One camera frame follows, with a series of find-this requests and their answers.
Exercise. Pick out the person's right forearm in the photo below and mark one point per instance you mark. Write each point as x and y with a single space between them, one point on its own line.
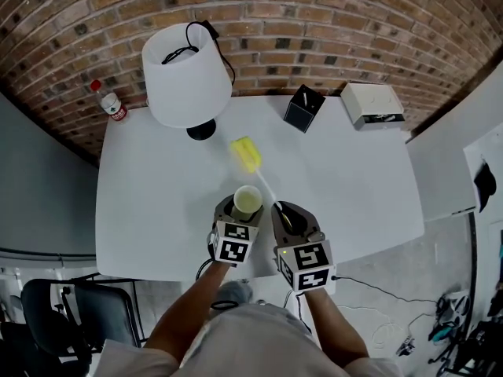
334 328

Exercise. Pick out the clear bottle with red label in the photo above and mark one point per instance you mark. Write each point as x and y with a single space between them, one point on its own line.
114 108

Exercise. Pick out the grey cabinet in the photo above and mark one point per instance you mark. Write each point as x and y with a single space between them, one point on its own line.
39 191

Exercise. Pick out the yellow paper cup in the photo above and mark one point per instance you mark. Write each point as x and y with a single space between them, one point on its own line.
247 200

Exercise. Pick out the white shade table lamp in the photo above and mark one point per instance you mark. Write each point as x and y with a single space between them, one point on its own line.
184 92

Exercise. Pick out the black office chair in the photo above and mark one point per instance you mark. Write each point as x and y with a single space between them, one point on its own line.
39 320

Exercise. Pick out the white flat box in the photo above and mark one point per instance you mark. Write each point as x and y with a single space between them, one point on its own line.
369 100

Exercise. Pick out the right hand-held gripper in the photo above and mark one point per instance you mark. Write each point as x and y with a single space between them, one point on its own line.
310 257

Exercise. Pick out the heap of black equipment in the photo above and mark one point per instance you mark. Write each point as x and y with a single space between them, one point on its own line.
471 336

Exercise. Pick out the black cap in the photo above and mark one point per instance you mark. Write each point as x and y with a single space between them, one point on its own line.
485 183

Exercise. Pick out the person's left forearm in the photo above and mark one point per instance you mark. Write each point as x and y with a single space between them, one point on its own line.
188 308

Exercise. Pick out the black folding chair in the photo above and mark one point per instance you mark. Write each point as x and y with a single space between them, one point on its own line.
102 312

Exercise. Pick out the yellow sponge brush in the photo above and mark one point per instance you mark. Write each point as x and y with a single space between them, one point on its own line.
245 153

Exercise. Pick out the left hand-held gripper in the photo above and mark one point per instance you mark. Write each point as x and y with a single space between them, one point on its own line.
236 249

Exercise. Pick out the person's white shirt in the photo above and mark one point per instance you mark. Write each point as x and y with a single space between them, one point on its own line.
255 348

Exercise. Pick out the white shelf unit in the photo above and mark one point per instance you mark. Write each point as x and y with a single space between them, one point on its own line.
491 147

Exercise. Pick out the black square pen holder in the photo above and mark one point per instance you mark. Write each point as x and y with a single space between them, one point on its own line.
300 114

